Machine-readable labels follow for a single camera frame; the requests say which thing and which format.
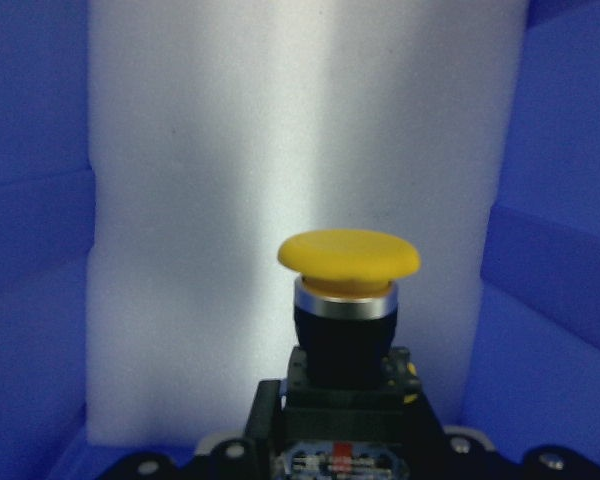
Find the white foam pad right bin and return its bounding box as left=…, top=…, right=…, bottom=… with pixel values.
left=86, top=1, right=529, bottom=446

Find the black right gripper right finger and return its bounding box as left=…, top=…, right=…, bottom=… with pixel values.
left=404, top=390, right=446, bottom=440

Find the blue bin at right arm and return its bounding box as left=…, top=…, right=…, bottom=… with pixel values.
left=0, top=1, right=600, bottom=479

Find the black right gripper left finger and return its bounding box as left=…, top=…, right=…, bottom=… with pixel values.
left=244, top=380, right=284, bottom=450

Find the yellow mushroom push button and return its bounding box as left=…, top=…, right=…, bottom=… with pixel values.
left=278, top=229, right=421, bottom=479

